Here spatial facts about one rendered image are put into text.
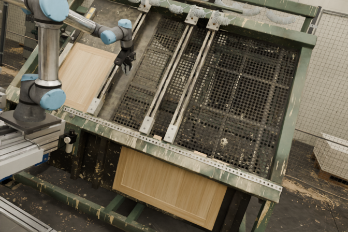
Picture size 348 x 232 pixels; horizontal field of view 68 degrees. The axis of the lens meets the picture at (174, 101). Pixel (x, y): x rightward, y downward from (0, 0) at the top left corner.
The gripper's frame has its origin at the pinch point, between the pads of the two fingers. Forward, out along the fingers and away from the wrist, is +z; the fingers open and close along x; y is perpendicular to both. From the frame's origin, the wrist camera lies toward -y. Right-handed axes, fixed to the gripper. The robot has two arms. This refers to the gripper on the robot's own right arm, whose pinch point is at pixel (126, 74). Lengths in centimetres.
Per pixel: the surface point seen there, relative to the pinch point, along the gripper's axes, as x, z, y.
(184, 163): -52, 48, -12
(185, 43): -13, 3, 66
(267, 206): -111, 59, -9
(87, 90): 43, 35, 6
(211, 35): -31, -3, 79
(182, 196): -53, 94, -9
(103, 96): 25.8, 32.2, 4.6
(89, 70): 52, 26, 21
